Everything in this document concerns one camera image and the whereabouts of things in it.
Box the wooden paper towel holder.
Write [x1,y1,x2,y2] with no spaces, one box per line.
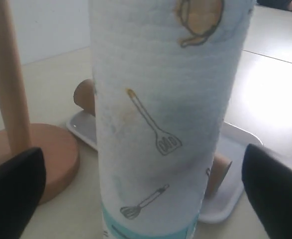
[0,0,80,204]

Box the brown cardboard tube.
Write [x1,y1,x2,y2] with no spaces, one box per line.
[73,79,232,198]

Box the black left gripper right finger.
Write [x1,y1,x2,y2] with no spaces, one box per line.
[242,144,292,239]

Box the white rectangular plastic tray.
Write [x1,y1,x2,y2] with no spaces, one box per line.
[66,111,263,224]

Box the printed paper towel roll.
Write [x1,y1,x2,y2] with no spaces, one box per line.
[89,0,255,239]

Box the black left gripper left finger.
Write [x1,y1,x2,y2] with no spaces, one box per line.
[0,147,46,239]

